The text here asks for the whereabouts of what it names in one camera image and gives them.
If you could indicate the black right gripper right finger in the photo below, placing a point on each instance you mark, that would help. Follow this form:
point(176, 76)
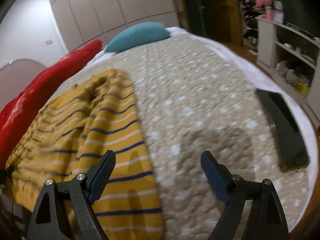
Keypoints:
point(266, 218)

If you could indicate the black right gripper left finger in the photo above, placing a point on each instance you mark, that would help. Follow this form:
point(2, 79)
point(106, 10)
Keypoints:
point(49, 219)

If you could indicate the yellow striped knit sweater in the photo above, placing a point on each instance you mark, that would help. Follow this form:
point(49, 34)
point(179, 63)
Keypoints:
point(72, 133)

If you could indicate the black smartphone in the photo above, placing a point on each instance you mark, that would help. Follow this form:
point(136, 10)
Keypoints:
point(292, 153)

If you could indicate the red patterned duvet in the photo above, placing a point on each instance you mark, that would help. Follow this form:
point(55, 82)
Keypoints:
point(20, 112)

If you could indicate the beige dotted quilt bedspread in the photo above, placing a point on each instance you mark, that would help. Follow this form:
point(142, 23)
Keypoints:
point(195, 119)

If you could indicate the pink upholstered headboard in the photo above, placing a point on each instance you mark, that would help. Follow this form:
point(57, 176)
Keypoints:
point(16, 76)

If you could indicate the white open shelf unit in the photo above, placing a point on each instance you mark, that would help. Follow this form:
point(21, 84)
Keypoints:
point(291, 58)

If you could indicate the dark green board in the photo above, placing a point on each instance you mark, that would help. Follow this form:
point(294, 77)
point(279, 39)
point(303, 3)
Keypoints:
point(296, 14)

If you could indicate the teal pillow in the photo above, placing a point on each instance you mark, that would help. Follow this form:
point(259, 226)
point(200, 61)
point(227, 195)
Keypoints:
point(137, 35)

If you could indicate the white wardrobe doors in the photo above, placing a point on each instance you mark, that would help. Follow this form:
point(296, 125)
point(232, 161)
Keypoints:
point(80, 21)

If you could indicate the dark wooden door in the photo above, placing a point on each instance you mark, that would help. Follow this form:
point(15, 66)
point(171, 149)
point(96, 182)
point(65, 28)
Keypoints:
point(218, 20)

